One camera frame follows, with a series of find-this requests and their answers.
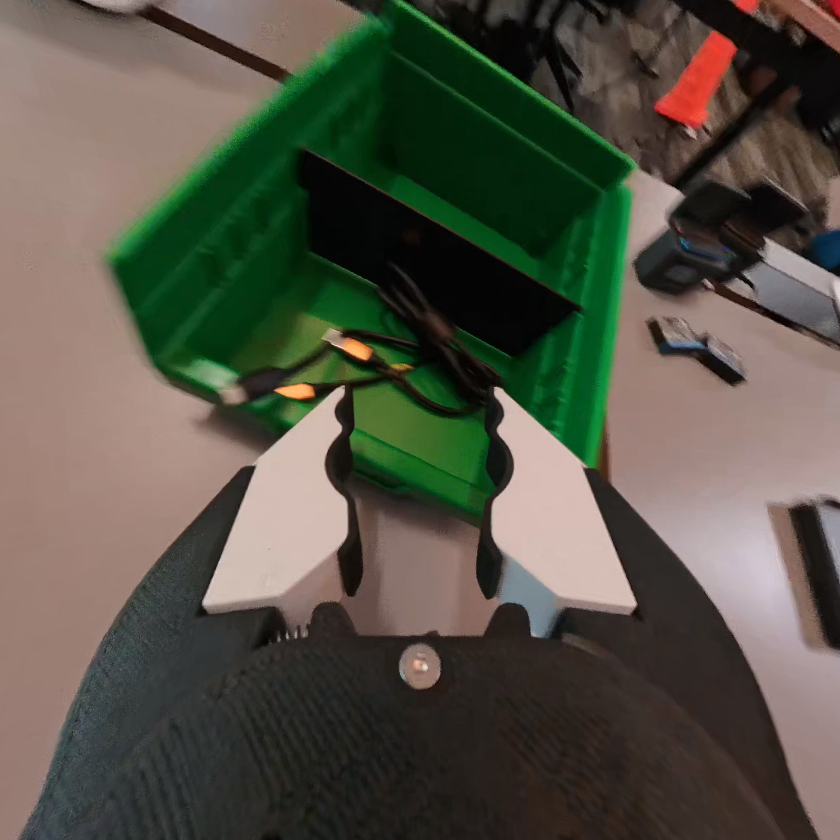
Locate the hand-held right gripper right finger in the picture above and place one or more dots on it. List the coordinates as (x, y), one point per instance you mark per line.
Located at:
(558, 525)

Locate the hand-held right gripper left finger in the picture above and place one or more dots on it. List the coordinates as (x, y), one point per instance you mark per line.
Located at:
(275, 525)

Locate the green plastic bin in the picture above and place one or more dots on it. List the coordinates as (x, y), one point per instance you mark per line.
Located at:
(459, 151)

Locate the small black battery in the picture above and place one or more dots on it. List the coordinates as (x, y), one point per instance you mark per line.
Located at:
(725, 359)
(676, 336)

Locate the dark flat device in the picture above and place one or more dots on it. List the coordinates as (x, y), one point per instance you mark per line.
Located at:
(817, 571)

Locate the black bin divider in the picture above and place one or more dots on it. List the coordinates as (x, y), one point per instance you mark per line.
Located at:
(407, 249)

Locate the orange cone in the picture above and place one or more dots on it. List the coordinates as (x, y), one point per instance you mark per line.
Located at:
(699, 79)

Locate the black camera device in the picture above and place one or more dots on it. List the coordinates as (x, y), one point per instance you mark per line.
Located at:
(682, 259)

